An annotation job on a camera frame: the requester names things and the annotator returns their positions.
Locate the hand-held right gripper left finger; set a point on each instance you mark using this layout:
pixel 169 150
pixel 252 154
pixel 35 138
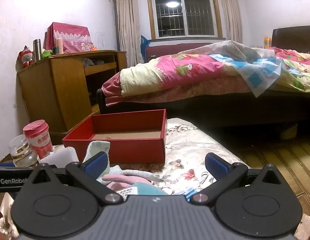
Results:
pixel 96 164

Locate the white plastic container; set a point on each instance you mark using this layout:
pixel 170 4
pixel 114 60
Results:
pixel 61 157

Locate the beige curtain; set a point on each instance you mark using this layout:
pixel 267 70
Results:
pixel 127 22
pixel 230 10

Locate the teal soft item with label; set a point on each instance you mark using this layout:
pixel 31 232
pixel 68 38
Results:
pixel 147 188

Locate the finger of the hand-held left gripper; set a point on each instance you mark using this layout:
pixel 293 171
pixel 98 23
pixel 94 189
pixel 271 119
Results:
pixel 3 165

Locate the blue plastic bag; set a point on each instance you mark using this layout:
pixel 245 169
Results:
pixel 144 47

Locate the pink cartoon print quilt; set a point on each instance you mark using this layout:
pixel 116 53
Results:
pixel 185 72

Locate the red white doll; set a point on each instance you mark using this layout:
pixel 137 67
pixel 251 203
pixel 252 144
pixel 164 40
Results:
pixel 26 56

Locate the white pale green sock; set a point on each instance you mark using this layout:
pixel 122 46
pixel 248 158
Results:
pixel 97 147

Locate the green plush toy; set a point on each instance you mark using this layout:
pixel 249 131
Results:
pixel 46 53

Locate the dark jar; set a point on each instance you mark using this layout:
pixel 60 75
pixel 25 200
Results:
pixel 55 50

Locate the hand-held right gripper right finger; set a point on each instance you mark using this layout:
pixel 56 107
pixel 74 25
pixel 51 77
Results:
pixel 216 165

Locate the wooden desk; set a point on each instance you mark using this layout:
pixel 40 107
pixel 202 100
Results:
pixel 57 87

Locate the grey clothing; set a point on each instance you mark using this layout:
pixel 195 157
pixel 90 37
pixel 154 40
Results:
pixel 91 62

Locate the dark pink blanket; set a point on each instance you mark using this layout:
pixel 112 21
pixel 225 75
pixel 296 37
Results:
pixel 111 90

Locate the pink lidded cup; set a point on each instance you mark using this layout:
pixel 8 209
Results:
pixel 41 140

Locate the dark wooden bed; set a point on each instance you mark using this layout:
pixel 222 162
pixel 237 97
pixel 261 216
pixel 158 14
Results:
pixel 220 110

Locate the clear glass jar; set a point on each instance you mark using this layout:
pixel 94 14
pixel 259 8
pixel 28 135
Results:
pixel 22 152

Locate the wooden framed window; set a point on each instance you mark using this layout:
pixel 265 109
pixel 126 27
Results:
pixel 185 10

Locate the pink bottle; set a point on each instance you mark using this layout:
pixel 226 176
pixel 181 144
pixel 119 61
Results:
pixel 59 45

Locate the pink knit sock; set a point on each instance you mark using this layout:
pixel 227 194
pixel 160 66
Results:
pixel 125 178

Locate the steel thermos flask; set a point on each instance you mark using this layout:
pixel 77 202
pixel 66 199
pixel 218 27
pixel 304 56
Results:
pixel 37 50

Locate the blue packet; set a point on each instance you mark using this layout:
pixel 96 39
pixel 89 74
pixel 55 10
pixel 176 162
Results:
pixel 186 193

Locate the red cardboard box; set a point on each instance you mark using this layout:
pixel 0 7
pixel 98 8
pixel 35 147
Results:
pixel 135 146

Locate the maroon sofa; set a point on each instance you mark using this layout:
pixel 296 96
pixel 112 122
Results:
pixel 167 50

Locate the pink floral cloth cover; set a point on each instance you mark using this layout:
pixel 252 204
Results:
pixel 70 37

